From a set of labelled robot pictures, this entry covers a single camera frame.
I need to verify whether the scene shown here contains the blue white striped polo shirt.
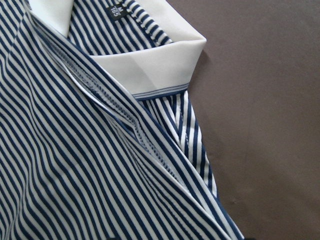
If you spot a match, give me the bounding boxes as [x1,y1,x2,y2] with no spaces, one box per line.
[0,0,243,240]

